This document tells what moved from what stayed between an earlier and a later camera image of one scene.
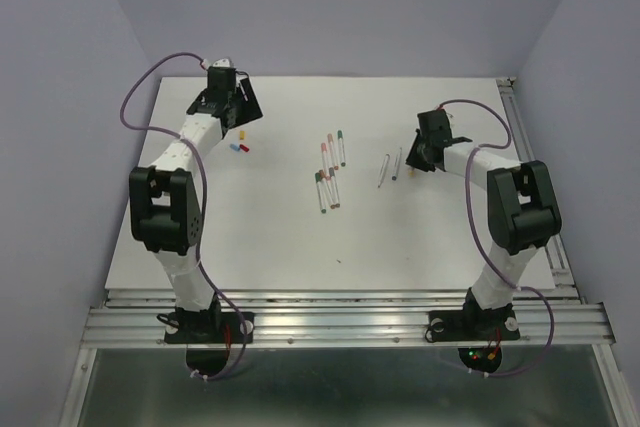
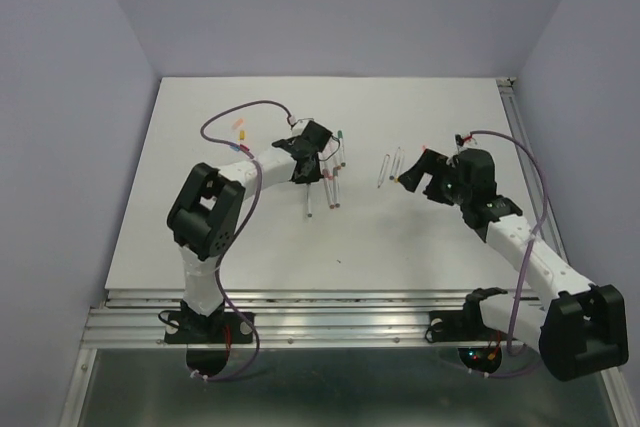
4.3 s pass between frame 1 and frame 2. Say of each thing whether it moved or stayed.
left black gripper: moved
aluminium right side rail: stayed
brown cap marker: stayed
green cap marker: stayed
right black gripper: moved
